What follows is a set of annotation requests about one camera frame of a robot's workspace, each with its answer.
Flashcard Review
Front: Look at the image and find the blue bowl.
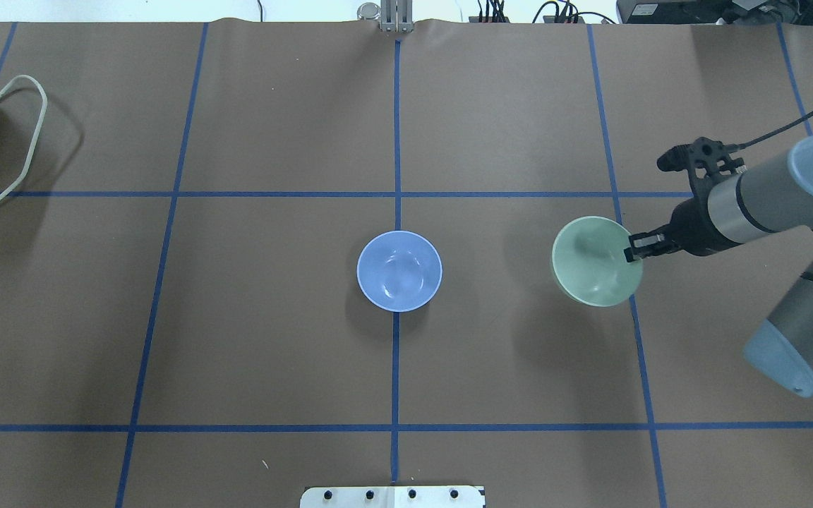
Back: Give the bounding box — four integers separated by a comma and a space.
356, 229, 443, 313

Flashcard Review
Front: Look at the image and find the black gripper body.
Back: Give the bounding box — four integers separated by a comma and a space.
669, 198, 723, 257

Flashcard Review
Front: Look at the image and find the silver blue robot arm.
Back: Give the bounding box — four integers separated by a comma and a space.
624, 135, 813, 398

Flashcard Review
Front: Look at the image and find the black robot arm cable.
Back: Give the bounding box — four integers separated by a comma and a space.
731, 83, 813, 152

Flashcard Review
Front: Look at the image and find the white pedestal column base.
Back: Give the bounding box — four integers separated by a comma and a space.
299, 485, 487, 507

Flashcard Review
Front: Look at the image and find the green bowl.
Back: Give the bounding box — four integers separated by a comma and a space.
550, 216, 644, 308

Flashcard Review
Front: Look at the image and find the aluminium frame post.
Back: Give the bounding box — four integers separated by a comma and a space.
378, 0, 415, 33

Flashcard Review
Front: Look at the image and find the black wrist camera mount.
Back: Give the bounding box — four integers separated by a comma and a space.
657, 136, 747, 198

